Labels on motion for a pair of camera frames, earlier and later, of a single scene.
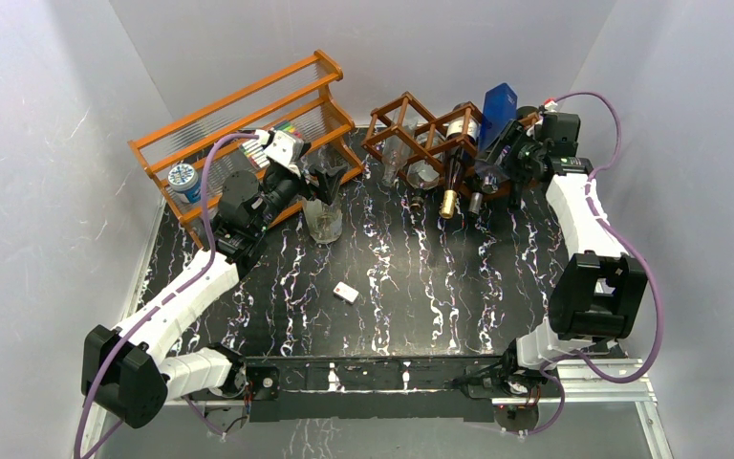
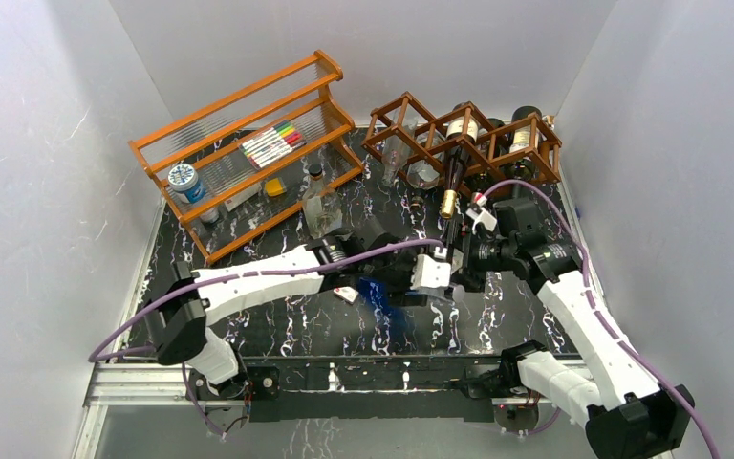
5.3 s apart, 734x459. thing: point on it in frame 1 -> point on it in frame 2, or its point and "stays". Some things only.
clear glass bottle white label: x=325 y=222 stays
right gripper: x=509 y=136 -> x=479 y=236
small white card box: x=346 y=293 stays
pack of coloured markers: x=254 y=151 stays
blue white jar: x=183 y=180 stays
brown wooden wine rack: x=448 y=146 stays
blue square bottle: x=499 y=108 -> x=384 y=317
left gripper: x=328 y=184 -> x=404 y=295
